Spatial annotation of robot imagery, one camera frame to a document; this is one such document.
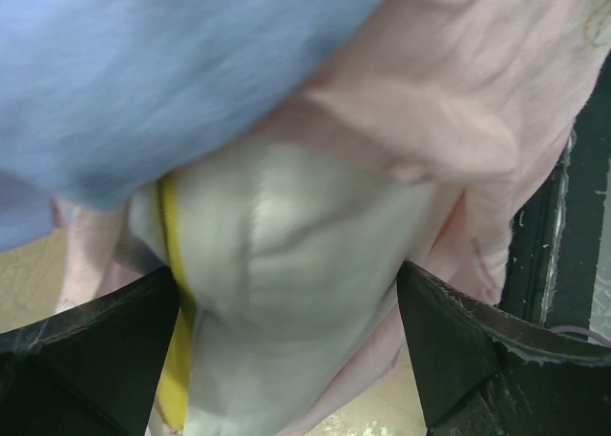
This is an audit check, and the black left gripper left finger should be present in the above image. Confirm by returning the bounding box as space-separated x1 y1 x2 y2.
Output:
1 267 179 436

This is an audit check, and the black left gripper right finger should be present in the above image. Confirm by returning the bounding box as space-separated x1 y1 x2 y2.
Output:
396 262 610 436

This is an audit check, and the white and yellow pillow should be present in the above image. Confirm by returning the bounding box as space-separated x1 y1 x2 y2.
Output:
127 138 460 435

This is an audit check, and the blue and pink printed pillowcase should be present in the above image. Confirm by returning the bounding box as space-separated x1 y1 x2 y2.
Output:
0 0 611 436

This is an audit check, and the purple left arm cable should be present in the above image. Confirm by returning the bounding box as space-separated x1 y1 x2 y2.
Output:
548 324 611 345

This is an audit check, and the black table front rail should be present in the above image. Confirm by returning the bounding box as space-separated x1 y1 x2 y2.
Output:
500 73 610 338

